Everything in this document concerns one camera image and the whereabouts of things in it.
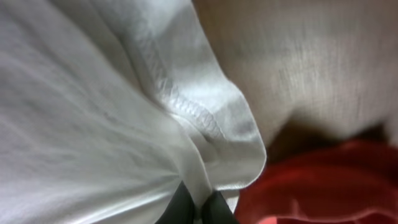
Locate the red printed t-shirt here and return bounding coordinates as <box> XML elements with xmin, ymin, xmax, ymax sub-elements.
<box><xmin>234</xmin><ymin>141</ymin><xmax>397</xmax><ymax>224</ymax></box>

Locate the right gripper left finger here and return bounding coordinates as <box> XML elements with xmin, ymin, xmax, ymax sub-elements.
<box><xmin>155</xmin><ymin>182</ymin><xmax>196</xmax><ymax>224</ymax></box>

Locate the white graphic t-shirt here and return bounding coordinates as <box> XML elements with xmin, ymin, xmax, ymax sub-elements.
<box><xmin>1</xmin><ymin>0</ymin><xmax>267</xmax><ymax>223</ymax></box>

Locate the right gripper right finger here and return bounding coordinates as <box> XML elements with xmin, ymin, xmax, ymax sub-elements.
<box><xmin>201</xmin><ymin>191</ymin><xmax>239</xmax><ymax>224</ymax></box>

